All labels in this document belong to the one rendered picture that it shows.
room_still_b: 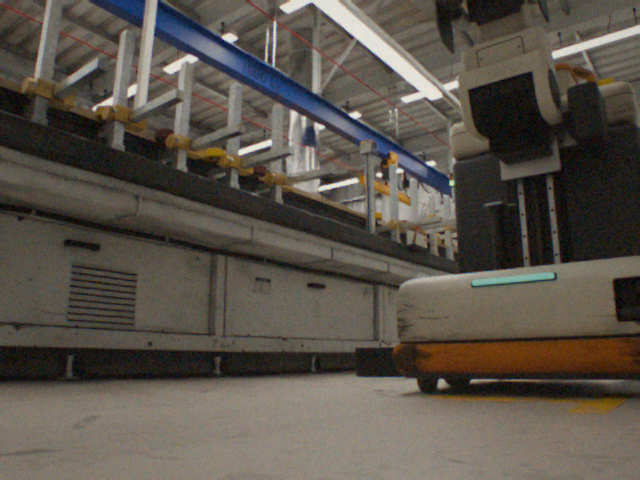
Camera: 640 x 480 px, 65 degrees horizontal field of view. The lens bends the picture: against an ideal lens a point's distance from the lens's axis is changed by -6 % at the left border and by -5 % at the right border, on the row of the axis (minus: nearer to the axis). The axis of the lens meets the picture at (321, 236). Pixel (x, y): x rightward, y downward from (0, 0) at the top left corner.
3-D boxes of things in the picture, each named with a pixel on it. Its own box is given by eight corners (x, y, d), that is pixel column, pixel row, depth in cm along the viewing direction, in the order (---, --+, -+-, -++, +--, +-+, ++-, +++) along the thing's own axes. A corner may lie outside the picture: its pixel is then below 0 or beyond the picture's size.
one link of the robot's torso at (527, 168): (508, 186, 146) (500, 106, 152) (614, 166, 129) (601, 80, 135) (473, 158, 125) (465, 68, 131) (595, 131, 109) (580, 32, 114)
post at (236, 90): (237, 198, 197) (242, 84, 208) (230, 196, 195) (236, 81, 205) (230, 200, 199) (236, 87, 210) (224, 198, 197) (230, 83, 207)
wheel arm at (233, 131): (245, 136, 169) (245, 124, 170) (237, 133, 166) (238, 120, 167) (164, 165, 195) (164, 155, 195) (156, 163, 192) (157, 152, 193)
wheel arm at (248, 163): (295, 157, 188) (295, 146, 189) (288, 154, 186) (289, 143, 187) (213, 181, 214) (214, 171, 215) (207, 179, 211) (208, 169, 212)
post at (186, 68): (184, 186, 178) (193, 62, 188) (176, 183, 175) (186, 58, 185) (178, 188, 180) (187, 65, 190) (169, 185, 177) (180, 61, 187)
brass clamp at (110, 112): (146, 129, 166) (148, 115, 167) (110, 115, 156) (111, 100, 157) (136, 134, 170) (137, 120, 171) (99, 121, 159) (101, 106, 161)
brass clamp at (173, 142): (205, 156, 185) (206, 143, 186) (174, 145, 175) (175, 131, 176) (194, 160, 189) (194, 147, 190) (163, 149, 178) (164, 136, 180)
